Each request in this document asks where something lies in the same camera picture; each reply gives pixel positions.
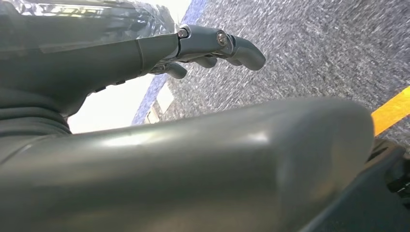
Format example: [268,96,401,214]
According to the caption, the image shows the metal floor socket box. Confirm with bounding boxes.
[144,81,175,125]

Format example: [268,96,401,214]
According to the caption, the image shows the black robot leg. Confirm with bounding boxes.
[298,137,410,232]

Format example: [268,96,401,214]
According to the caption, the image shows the yellow floor tape square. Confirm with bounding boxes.
[371,86,410,137]

